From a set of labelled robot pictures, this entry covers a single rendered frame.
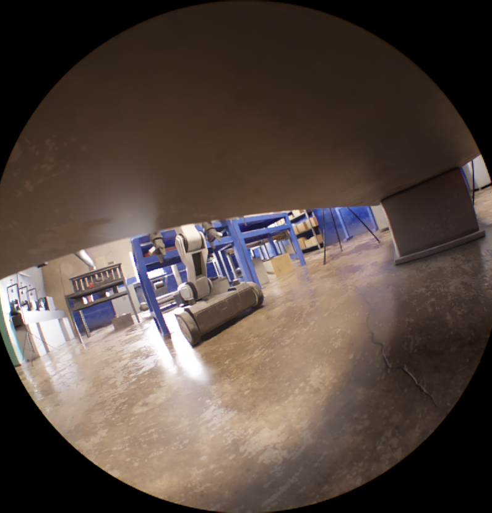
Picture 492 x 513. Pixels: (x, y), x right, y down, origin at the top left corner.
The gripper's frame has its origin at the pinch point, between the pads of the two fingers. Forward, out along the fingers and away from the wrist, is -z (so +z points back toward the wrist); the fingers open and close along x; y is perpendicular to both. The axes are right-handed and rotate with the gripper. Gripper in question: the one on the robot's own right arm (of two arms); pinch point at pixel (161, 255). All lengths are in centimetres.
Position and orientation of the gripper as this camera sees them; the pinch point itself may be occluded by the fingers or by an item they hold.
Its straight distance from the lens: 118.7
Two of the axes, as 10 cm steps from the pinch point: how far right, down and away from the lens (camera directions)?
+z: -4.7, -8.7, 1.8
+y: 7.0, -2.3, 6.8
